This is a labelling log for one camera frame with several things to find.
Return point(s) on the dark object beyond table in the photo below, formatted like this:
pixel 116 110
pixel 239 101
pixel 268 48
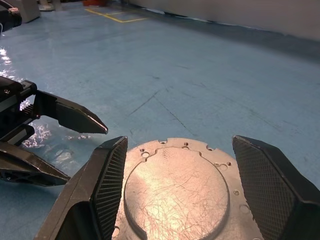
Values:
pixel 11 18

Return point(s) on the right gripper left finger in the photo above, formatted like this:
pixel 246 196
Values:
pixel 100 180

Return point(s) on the red background object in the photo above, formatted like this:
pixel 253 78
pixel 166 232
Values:
pixel 95 3

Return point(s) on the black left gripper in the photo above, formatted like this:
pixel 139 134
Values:
pixel 12 105

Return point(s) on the blue plastic table cover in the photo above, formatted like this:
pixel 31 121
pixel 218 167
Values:
pixel 175 75

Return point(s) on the grey background box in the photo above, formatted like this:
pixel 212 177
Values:
pixel 30 10

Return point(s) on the white background object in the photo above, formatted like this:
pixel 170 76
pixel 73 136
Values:
pixel 46 5

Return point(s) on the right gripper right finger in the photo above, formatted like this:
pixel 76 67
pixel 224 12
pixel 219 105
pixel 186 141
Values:
pixel 270 180

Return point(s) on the silver hinged motor lid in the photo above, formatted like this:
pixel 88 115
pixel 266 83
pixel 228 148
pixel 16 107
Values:
pixel 175 195

